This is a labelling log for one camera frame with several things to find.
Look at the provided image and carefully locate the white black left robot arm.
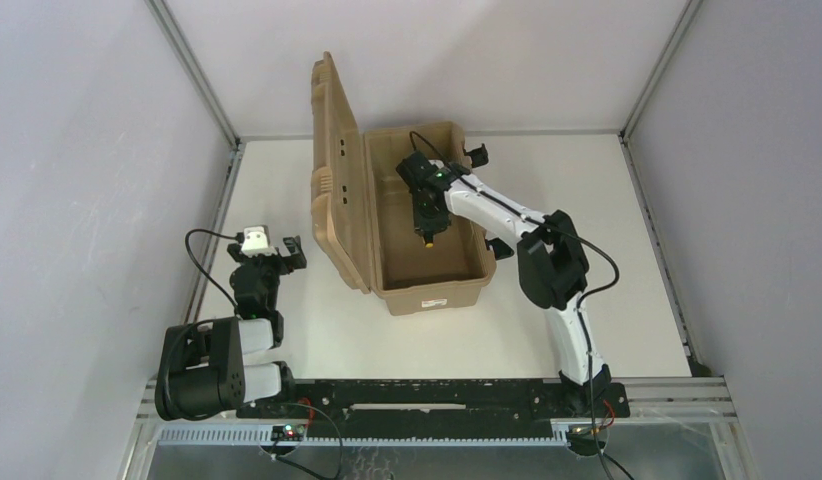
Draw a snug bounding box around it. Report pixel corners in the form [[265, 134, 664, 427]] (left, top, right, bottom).
[[154, 233, 307, 421]]

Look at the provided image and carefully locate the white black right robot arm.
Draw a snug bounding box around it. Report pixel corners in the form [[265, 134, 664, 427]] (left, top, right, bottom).
[[400, 168, 611, 401]]

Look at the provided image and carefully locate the tan plastic toolbox bin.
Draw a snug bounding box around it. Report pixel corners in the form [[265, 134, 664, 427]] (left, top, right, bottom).
[[310, 52, 496, 316]]

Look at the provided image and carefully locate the black near toolbox latch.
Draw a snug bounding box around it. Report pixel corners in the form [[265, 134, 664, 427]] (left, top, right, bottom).
[[485, 238, 515, 261]]

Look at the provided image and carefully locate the black toolbox latch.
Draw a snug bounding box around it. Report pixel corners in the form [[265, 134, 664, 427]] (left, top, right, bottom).
[[485, 238, 515, 261], [463, 143, 490, 169]]

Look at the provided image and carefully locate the black far toolbox latch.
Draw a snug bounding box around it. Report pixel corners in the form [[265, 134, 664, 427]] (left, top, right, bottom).
[[463, 143, 490, 169]]

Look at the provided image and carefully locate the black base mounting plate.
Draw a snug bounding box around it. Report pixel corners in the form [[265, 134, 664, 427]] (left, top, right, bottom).
[[236, 379, 631, 435]]

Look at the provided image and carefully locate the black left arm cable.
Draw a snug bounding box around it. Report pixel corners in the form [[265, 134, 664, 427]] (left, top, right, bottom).
[[184, 228, 247, 313]]

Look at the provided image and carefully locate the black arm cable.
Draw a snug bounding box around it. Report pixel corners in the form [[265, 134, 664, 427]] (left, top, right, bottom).
[[184, 228, 247, 313], [408, 130, 622, 480]]

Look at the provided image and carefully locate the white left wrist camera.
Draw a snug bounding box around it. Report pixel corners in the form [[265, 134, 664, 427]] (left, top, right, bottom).
[[237, 225, 276, 258]]

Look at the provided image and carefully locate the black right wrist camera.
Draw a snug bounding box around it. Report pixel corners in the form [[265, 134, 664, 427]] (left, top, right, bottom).
[[395, 150, 439, 194]]

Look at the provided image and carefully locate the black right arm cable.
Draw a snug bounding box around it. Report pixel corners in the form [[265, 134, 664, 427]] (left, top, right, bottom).
[[408, 130, 622, 480]]

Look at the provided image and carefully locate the aluminium frame rail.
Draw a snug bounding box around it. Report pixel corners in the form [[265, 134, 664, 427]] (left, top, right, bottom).
[[122, 142, 247, 480]]

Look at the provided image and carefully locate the grey slotted cable duct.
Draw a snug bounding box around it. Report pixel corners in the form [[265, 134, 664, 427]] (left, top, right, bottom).
[[157, 423, 568, 447]]

